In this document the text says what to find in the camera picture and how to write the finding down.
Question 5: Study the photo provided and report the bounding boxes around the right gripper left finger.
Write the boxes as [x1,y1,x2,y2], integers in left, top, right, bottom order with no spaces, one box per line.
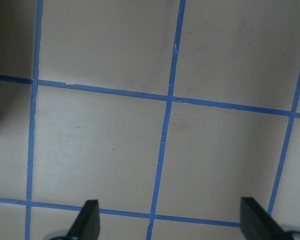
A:
[66,199,101,240]

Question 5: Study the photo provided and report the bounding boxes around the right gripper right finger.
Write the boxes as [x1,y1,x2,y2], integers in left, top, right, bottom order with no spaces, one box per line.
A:
[240,197,294,240]

